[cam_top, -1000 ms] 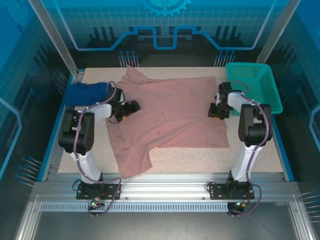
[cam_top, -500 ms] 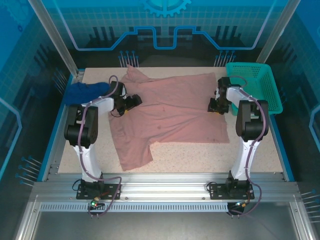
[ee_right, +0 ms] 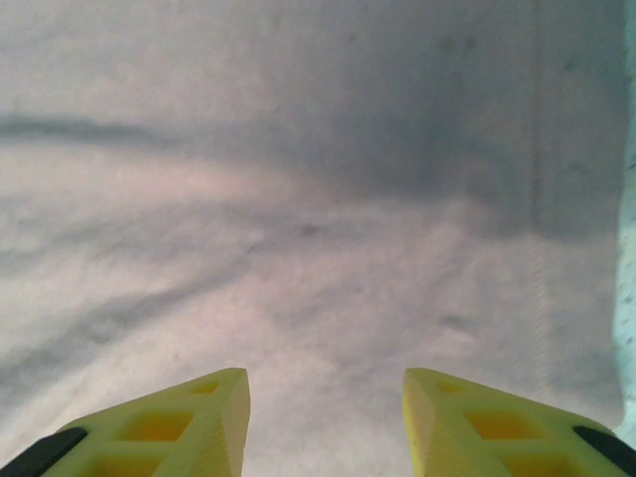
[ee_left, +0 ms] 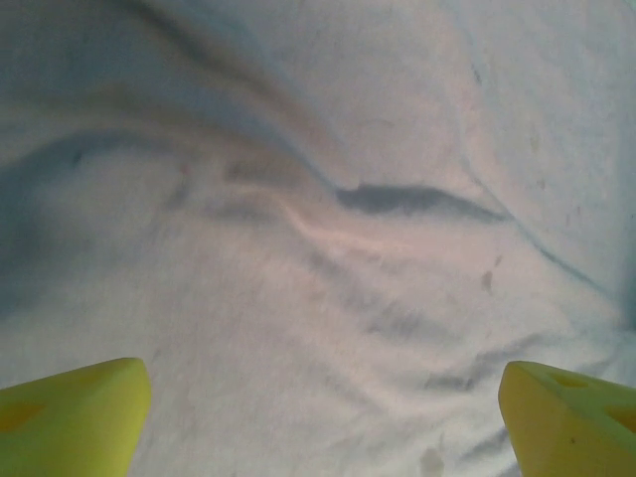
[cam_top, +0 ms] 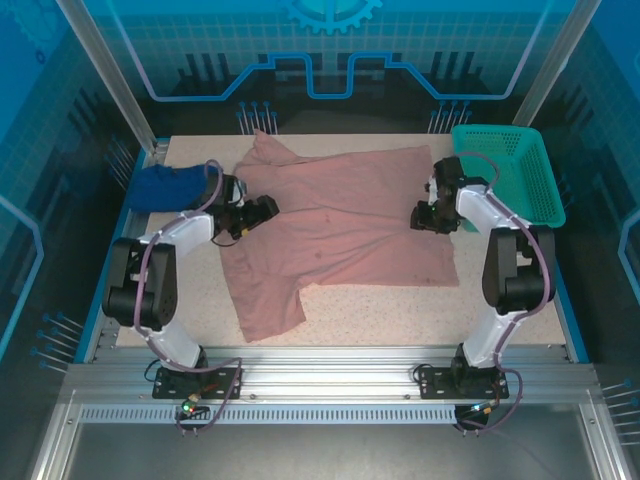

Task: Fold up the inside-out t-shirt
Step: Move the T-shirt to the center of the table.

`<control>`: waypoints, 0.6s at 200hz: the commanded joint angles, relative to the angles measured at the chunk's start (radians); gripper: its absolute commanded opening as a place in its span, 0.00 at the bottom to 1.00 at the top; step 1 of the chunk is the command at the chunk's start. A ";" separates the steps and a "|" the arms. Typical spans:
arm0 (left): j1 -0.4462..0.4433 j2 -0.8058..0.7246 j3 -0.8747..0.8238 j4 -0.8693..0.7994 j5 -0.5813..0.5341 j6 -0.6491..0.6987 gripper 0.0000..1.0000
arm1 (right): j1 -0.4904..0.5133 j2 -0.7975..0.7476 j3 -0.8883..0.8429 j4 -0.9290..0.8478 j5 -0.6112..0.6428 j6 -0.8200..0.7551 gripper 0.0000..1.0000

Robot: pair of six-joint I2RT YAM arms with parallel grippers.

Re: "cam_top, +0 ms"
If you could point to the aluminium mounting rail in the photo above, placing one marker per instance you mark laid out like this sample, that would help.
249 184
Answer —
325 370

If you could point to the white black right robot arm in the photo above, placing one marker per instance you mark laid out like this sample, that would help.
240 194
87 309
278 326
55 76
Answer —
475 205

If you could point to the metal lower tray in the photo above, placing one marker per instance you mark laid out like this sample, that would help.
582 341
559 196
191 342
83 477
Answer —
325 455

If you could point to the pink t-shirt with pixel print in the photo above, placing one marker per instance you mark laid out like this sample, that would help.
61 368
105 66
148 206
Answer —
340 225

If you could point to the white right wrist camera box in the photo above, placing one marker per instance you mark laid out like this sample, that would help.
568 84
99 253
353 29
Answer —
429 188

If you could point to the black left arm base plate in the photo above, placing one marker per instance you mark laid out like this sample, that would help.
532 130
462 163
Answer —
170 387

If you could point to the aluminium frame post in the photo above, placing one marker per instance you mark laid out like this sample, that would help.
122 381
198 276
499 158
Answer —
555 60
111 75

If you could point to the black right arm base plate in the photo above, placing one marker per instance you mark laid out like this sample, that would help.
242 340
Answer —
440 382

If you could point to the small connector with lit LEDs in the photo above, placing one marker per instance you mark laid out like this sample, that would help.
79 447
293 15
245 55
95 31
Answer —
482 407
189 407

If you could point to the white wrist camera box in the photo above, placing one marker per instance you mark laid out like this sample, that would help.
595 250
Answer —
429 188
241 188

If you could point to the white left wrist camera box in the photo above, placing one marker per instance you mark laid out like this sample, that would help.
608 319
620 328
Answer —
241 188

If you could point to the green plastic basket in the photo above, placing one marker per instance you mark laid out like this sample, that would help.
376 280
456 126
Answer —
525 175

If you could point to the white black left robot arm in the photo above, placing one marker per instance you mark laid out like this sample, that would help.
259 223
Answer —
185 230

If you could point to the folded blue cloth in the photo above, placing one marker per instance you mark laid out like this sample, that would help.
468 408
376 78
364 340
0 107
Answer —
160 190

